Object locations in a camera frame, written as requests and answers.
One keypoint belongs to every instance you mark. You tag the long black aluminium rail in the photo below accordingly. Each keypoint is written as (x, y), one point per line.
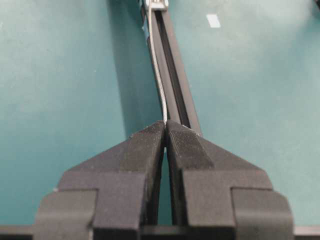
(172, 84)

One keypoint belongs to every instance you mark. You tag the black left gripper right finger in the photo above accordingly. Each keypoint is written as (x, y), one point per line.
(217, 195)

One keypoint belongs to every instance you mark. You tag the silver metal corner fitting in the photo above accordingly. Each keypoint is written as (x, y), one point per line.
(156, 5)

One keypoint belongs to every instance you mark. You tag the blue tape strip on rail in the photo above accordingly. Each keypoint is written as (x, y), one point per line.
(146, 32)

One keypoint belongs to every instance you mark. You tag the pale tape patch on table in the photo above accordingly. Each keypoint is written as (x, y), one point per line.
(213, 21)

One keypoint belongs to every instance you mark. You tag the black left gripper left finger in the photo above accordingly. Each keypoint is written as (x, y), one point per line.
(109, 196)

